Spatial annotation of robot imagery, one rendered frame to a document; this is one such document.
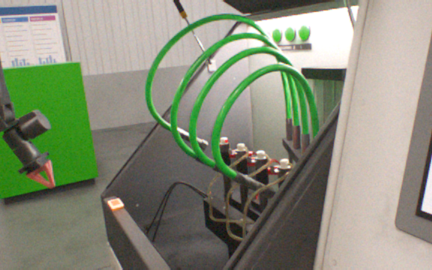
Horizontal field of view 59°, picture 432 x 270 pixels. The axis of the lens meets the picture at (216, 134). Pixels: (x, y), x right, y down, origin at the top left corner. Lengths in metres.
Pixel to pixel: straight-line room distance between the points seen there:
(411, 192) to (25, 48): 6.99
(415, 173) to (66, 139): 3.84
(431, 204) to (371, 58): 0.22
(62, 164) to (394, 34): 3.86
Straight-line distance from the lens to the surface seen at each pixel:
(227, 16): 0.92
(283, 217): 0.63
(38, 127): 1.21
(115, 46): 7.35
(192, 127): 0.71
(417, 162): 0.55
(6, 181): 4.24
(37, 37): 7.28
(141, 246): 0.89
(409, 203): 0.56
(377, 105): 0.60
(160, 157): 1.22
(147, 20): 7.46
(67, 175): 4.27
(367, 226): 0.61
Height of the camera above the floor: 1.37
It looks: 13 degrees down
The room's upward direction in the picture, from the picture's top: 5 degrees counter-clockwise
